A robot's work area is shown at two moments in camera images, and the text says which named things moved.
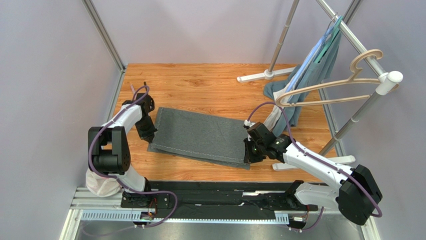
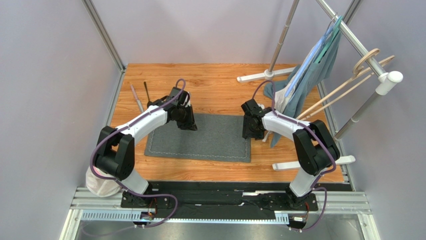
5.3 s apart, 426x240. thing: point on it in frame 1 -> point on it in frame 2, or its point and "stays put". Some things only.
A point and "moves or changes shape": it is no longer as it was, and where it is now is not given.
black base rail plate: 213,200 stays put
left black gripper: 148,135 -> 190,122
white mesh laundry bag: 102,186 stays put
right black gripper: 251,153 -> 250,129
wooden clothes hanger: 353,79 -> 364,68
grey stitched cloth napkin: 215,139 moves or changes shape
